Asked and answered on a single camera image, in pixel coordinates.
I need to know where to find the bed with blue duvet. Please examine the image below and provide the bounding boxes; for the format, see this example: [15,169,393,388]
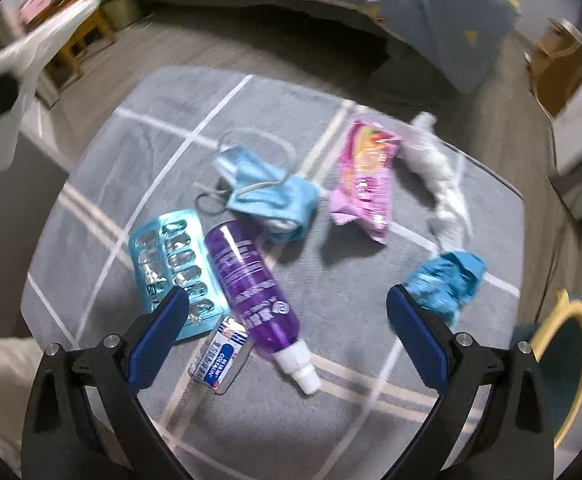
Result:
[131,0,520,96]

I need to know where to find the teal blister pack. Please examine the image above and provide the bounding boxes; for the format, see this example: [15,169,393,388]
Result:
[128,209,230,344]

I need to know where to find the wooden cabinet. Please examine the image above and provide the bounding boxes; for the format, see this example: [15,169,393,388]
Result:
[523,17,582,116]

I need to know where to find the grey bed sheet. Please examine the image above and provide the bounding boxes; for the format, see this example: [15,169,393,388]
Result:
[370,40,462,96]

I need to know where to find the wooden nightstand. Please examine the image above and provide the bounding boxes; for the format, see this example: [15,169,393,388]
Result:
[18,0,117,96]

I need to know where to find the blue plastic wrapper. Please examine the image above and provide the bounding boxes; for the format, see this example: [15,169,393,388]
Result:
[403,251,488,331]

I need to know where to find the clear plastic bag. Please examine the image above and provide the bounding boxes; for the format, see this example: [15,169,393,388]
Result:
[0,0,102,181]

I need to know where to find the green waste bin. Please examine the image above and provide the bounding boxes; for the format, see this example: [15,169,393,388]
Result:
[101,0,142,31]

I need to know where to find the pink snack wrapper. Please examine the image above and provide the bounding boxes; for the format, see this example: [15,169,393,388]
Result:
[329,118,403,246]

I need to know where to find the blue face mask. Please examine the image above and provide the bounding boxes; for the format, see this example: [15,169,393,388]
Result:
[228,175,322,244]
[214,145,292,197]

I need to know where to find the grey plaid cushion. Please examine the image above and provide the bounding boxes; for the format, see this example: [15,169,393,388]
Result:
[20,64,525,480]

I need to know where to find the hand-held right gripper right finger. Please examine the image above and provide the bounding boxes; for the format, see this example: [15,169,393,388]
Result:
[386,283,556,480]

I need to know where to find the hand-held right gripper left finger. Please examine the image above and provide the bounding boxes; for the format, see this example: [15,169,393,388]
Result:
[21,286,192,480]

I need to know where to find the white medicine box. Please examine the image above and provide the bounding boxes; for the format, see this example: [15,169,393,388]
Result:
[188,315,252,395]

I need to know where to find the purple plastic bottle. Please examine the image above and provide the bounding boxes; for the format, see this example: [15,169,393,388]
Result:
[204,219,322,395]

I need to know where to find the pink box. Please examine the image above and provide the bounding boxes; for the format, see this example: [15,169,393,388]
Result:
[20,0,60,16]

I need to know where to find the blue bin with yellow rim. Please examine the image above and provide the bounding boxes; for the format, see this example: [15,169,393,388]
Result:
[510,289,582,452]

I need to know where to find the white tissue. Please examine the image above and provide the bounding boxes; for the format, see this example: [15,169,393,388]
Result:
[403,111,474,251]

